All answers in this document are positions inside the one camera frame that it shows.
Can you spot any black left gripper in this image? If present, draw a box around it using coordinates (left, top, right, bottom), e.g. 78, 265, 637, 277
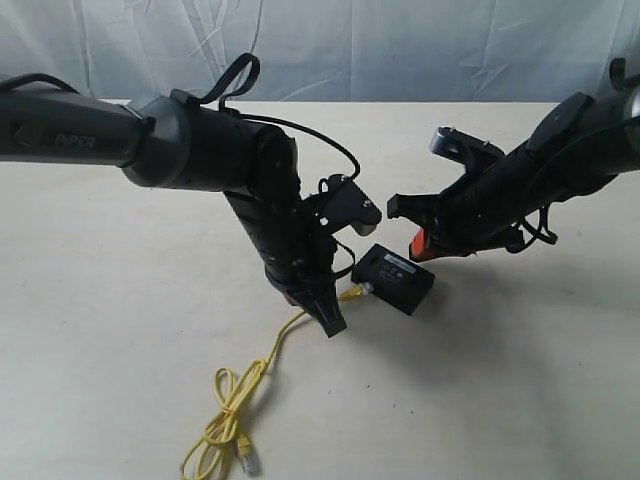
224, 190, 347, 338

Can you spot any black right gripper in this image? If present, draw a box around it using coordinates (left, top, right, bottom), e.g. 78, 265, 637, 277
386, 144, 555, 263

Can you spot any small black box device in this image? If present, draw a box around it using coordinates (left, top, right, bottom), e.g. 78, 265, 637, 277
351, 244, 435, 315

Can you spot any yellow ethernet cable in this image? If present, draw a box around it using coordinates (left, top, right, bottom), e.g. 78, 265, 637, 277
179, 281, 375, 477

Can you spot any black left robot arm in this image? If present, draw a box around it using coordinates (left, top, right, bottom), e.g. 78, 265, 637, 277
1, 74, 346, 336

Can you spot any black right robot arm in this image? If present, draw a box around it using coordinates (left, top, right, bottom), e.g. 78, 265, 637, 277
386, 86, 639, 263

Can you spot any white backdrop curtain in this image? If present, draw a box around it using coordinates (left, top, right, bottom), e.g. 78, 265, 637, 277
1, 1, 639, 102

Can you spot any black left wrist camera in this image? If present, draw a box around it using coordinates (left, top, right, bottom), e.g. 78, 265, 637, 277
318, 174, 382, 237

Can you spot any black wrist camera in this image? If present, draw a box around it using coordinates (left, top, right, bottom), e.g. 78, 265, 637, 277
430, 126, 504, 173
318, 174, 382, 237

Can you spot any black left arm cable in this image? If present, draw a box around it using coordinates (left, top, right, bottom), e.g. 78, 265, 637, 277
0, 53, 362, 281

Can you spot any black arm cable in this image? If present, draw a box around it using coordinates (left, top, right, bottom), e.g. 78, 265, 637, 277
0, 53, 362, 281
504, 57, 640, 254

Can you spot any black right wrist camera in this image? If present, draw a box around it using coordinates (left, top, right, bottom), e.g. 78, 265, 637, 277
430, 126, 504, 173

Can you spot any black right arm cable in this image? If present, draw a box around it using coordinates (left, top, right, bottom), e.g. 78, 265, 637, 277
504, 57, 640, 254

